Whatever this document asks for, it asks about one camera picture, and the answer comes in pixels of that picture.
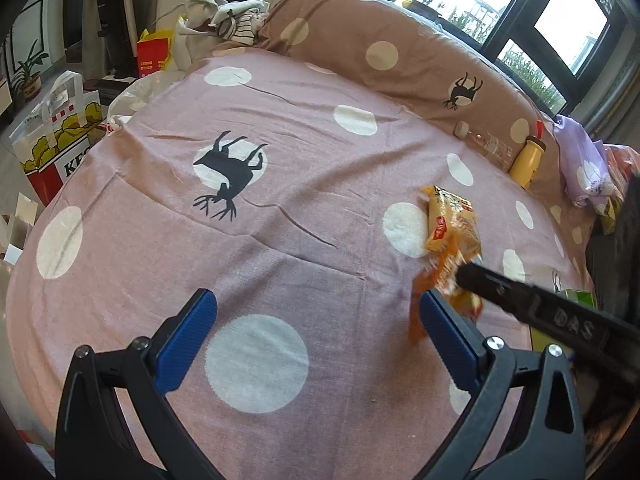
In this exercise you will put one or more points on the yellow bottle with red cap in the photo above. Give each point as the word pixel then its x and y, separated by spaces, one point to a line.
pixel 527 162

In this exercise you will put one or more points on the white fried chicken paper bag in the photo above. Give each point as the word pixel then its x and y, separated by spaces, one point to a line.
pixel 55 145

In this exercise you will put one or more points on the black window frame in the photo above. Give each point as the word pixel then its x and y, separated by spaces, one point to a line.
pixel 505 20

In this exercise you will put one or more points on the orange chip bag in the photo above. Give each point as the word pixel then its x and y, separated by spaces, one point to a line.
pixel 442 275

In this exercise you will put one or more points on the purple floral cloth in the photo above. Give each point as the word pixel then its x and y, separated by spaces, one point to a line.
pixel 585 160

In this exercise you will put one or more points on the potted plant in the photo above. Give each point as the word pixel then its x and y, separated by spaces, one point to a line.
pixel 30 75

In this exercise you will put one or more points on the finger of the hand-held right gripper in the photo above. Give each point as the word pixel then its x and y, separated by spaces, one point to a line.
pixel 495 287

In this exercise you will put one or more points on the red paper bag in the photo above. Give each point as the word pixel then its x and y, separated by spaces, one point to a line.
pixel 150 57

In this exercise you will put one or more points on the pile of clothes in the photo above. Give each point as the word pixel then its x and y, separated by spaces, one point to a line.
pixel 235 20

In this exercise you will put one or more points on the dark grey cloth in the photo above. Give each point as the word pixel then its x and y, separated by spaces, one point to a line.
pixel 617 255

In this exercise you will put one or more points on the black tower appliance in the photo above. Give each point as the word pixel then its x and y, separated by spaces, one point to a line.
pixel 112 25

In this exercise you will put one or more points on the clear plastic bottle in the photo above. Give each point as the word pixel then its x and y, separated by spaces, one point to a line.
pixel 487 146

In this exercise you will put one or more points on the pink polka dot bedsheet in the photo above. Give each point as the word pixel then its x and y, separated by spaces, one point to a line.
pixel 200 260

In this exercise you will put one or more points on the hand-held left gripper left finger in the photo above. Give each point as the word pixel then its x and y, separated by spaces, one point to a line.
pixel 187 340

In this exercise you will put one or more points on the brown polka dot pillow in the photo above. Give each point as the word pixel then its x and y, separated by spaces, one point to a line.
pixel 400 35

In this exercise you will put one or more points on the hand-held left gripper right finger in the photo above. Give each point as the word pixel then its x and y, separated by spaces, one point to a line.
pixel 447 340

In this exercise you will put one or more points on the orange-yellow packet with red label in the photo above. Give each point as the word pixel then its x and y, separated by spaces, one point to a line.
pixel 452 222

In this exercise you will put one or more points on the white cardboard box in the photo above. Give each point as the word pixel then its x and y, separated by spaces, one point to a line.
pixel 17 230

